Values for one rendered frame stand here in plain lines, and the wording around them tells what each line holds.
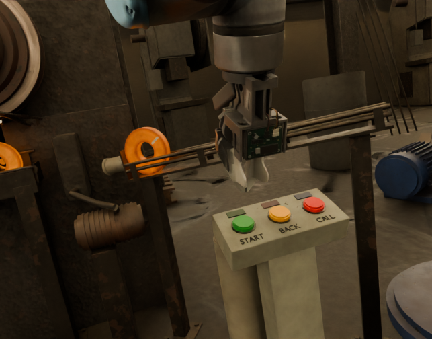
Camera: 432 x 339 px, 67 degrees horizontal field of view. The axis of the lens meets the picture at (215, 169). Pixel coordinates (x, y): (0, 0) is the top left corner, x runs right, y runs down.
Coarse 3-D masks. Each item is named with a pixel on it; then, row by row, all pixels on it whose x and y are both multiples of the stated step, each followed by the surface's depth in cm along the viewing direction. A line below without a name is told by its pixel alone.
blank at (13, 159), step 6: (0, 144) 111; (6, 144) 113; (0, 150) 112; (6, 150) 112; (12, 150) 113; (0, 156) 112; (6, 156) 112; (12, 156) 113; (18, 156) 114; (6, 162) 113; (12, 162) 113; (18, 162) 114; (6, 168) 113; (12, 168) 114
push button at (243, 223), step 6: (240, 216) 62; (246, 216) 62; (234, 222) 61; (240, 222) 60; (246, 222) 60; (252, 222) 60; (234, 228) 60; (240, 228) 60; (246, 228) 59; (252, 228) 60
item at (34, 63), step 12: (12, 0) 104; (12, 12) 105; (24, 12) 105; (24, 24) 106; (36, 36) 107; (36, 48) 108; (36, 60) 108; (36, 72) 109; (24, 84) 109; (12, 96) 108; (24, 96) 109; (0, 108) 108; (12, 108) 109
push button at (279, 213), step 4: (272, 208) 64; (276, 208) 63; (280, 208) 63; (284, 208) 63; (272, 212) 62; (276, 212) 62; (280, 212) 62; (284, 212) 62; (288, 212) 62; (272, 216) 62; (276, 216) 61; (280, 216) 61; (284, 216) 61; (288, 216) 62; (276, 220) 61; (280, 220) 61; (284, 220) 61
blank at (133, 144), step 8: (144, 128) 106; (152, 128) 107; (128, 136) 109; (136, 136) 108; (144, 136) 107; (152, 136) 106; (160, 136) 105; (128, 144) 109; (136, 144) 108; (152, 144) 107; (160, 144) 106; (168, 144) 108; (128, 152) 110; (136, 152) 109; (160, 152) 106; (168, 152) 107; (128, 160) 111; (136, 160) 110; (160, 160) 107; (152, 168) 109; (160, 168) 108
